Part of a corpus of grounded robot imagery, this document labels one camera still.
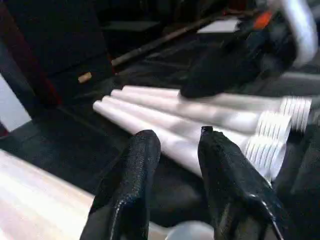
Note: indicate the long grey metal bar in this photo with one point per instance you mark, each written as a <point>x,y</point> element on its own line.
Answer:
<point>125,58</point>

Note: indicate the white plastic table leg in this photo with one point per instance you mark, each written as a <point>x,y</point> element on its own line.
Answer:
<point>162,102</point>
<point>150,91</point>
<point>180,142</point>
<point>190,117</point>

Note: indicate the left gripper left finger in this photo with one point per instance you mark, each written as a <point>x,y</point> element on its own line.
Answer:
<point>130,175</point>

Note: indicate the white glass-door cabinet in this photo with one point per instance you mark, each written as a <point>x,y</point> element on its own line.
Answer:
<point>12,107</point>

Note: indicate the white plastic table top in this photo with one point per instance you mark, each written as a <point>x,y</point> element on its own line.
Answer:
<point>37,200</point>

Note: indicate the large black case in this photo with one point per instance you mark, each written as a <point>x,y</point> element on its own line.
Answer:
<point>62,37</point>

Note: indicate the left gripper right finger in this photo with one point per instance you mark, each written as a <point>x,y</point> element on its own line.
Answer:
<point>225,175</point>

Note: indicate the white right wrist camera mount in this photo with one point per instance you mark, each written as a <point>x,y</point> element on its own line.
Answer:
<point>305,30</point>

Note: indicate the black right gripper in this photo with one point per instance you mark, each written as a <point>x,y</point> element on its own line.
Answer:
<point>272,42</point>

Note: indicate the white flat box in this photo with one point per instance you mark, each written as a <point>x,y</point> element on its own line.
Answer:
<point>217,26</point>

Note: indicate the black work mat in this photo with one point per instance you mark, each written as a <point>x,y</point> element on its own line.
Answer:
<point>75,145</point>

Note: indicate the small tan label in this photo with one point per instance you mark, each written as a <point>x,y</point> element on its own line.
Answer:
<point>84,77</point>

